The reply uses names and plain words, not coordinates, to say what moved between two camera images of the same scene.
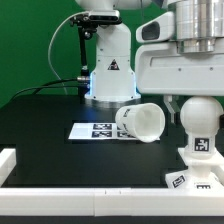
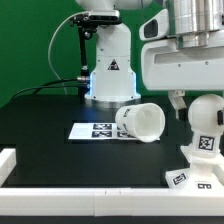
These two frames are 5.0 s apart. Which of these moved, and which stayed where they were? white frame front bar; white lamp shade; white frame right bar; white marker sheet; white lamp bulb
Moved: white lamp bulb
Stayed: white frame right bar; white marker sheet; white lamp shade; white frame front bar
